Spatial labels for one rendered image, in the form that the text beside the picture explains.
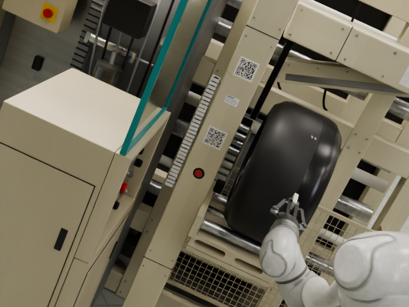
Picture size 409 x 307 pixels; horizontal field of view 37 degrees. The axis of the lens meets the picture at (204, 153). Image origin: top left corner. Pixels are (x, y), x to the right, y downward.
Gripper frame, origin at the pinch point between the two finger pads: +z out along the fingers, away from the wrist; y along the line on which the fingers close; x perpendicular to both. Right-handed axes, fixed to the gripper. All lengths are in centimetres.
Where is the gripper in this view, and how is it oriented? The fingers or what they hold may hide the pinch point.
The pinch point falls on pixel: (293, 201)
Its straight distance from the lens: 209.2
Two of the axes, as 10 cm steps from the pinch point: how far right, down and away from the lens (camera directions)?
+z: 2.6, -3.7, 8.9
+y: -8.6, -5.1, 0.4
